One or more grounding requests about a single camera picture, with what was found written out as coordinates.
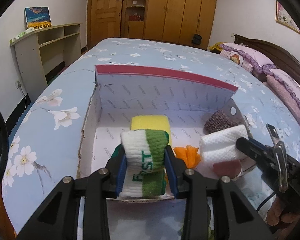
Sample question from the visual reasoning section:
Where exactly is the orange fabric pouch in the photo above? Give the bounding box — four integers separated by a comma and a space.
165, 144, 202, 181

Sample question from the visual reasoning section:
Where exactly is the pink makeup sponge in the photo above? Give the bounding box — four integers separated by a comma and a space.
212, 160, 242, 179

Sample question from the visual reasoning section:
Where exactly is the white waffle towel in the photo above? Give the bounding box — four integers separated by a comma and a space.
199, 125, 248, 167

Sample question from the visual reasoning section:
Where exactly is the yellow foam sponge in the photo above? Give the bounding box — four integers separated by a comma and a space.
130, 115, 172, 146

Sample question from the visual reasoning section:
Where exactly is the purple knitted cloth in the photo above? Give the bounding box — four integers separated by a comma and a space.
204, 110, 238, 133

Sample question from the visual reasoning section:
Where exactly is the green satin ribbon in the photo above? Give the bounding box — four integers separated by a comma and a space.
207, 226, 214, 240

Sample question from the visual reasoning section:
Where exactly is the person's right hand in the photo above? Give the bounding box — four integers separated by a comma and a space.
266, 197, 300, 226

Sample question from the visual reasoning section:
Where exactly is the black smartphone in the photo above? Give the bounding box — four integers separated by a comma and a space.
266, 124, 280, 145

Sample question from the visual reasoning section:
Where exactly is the pink cardboard box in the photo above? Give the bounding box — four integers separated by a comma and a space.
76, 64, 256, 202

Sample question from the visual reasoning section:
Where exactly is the floral blue bed sheet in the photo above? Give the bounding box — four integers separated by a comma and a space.
2, 38, 300, 232

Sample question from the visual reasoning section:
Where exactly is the pink ruffled pillow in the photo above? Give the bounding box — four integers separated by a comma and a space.
220, 43, 276, 74

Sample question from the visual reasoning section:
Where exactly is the dark wooden headboard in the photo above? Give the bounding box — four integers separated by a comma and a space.
234, 34, 300, 86

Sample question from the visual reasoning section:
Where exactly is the cartoon print pillow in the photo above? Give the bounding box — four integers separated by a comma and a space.
220, 50, 254, 73

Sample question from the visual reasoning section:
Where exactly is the black bag on wardrobe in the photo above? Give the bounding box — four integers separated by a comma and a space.
192, 34, 202, 46

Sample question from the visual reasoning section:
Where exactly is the beige open bookshelf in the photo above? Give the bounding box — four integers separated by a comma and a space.
10, 23, 81, 102

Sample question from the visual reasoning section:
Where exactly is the wooden door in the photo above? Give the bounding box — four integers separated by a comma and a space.
87, 0, 123, 49

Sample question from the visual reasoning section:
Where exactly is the wooden wardrobe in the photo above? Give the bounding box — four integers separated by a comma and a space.
120, 0, 217, 50

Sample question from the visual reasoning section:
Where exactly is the green white box on shelf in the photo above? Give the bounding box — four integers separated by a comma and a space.
10, 27, 35, 44

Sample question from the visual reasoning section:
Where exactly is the blue yellow painting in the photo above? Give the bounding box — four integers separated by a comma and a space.
24, 7, 52, 29

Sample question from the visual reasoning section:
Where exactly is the wall power socket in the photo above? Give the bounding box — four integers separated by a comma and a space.
15, 80, 22, 89

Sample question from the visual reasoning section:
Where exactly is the framed wall picture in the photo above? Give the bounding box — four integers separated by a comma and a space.
275, 0, 300, 34

